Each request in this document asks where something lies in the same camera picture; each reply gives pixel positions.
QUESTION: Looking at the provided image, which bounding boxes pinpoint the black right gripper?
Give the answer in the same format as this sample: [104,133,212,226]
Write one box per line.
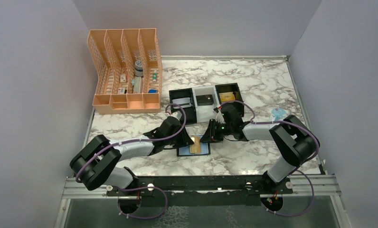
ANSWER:
[200,118,233,143]

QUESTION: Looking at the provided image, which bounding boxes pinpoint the peach plastic file organizer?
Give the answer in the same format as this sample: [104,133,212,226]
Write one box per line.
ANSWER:
[87,28,163,114]

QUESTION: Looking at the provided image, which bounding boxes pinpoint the blue nail clipper package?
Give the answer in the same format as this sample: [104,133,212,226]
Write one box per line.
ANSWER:
[269,107,288,121]

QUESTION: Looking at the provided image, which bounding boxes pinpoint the black leather card holder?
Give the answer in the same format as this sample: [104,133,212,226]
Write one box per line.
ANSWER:
[176,135,211,157]

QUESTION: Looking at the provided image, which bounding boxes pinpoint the black card bin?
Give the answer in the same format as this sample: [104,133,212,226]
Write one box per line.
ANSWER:
[215,83,245,117]
[169,88,197,125]

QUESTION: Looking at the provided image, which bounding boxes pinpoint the white middle card bin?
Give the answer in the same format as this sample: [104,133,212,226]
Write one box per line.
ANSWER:
[192,85,220,124]

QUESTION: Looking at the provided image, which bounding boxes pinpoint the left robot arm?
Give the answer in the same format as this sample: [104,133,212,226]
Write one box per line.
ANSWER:
[69,116,194,195]

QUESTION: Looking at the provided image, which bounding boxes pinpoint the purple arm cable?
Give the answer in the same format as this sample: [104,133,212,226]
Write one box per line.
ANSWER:
[213,100,320,218]
[75,103,187,220]

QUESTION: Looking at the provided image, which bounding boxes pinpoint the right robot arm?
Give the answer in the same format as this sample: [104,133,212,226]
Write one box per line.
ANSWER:
[200,104,320,193]

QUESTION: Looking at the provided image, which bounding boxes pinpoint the blue cap item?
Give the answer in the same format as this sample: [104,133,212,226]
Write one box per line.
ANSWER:
[148,89,158,94]

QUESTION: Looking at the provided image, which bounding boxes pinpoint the gold credit card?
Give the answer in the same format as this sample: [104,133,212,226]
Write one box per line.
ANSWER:
[219,92,236,102]

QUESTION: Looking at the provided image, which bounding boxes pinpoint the grey flat box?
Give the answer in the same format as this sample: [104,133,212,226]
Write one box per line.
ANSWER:
[132,76,143,94]

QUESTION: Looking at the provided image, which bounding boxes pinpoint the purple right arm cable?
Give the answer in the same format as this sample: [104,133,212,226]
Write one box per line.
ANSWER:
[213,100,320,218]

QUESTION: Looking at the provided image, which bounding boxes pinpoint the black mounting rail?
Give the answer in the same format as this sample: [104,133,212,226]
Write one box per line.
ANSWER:
[107,174,293,202]

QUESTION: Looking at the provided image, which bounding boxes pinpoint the green white small tube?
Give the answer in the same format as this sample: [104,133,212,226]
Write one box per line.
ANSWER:
[152,71,158,83]

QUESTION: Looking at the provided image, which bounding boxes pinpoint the black right card bin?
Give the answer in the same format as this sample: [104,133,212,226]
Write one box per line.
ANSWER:
[215,83,245,117]

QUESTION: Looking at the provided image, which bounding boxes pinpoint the black left card bin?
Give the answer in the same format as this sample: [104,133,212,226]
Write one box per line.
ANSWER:
[169,88,197,125]

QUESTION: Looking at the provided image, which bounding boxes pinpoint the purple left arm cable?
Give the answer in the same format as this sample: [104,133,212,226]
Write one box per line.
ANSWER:
[75,103,187,220]

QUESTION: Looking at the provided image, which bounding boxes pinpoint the silver card in left bin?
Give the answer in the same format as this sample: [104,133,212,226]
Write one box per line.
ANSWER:
[172,97,192,108]

